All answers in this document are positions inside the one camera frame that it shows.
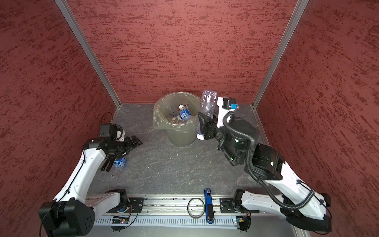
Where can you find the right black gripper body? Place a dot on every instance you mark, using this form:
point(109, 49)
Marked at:
point(221, 136)

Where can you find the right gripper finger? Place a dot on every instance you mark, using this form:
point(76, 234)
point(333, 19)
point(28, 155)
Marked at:
point(204, 120)
point(210, 131)

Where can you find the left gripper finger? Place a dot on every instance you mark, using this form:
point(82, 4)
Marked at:
point(132, 140)
point(132, 146)

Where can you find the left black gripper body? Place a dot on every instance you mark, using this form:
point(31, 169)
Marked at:
point(120, 146)

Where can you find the blue label bottle white cap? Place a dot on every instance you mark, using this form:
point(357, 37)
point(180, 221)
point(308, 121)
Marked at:
point(117, 168)

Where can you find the crushed blue label bottle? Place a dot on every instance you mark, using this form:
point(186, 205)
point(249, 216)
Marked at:
point(184, 113)

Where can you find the clear crushed bottle white cap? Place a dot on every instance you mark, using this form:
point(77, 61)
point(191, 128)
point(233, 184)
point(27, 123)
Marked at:
point(207, 106)

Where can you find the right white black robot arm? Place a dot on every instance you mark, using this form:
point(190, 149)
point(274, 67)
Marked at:
point(287, 195)

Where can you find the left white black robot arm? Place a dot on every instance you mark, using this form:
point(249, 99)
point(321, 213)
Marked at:
point(73, 212)

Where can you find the mesh bin with plastic liner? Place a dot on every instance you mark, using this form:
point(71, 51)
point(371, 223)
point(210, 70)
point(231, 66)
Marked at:
point(166, 117)

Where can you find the black stapler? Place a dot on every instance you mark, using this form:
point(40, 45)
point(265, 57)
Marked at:
point(107, 164)

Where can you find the left circuit board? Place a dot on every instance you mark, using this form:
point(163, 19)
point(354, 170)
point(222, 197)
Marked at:
point(120, 220)

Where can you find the circuit board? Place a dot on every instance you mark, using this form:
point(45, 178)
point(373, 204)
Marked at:
point(243, 223)
point(120, 220)

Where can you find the blue black handheld device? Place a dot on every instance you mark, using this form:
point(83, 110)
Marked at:
point(210, 218)

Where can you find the right circuit board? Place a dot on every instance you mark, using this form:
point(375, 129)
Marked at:
point(243, 223)

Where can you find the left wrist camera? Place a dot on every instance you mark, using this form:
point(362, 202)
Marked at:
point(110, 131)

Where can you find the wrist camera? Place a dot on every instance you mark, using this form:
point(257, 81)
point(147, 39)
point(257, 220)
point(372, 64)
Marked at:
point(110, 131)
point(225, 105)

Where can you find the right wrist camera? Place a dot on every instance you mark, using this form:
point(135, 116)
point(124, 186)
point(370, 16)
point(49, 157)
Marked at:
point(225, 105)

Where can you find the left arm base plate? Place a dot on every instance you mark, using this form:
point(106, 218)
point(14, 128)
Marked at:
point(134, 205)

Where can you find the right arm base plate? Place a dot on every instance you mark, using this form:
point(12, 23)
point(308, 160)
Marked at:
point(227, 207)

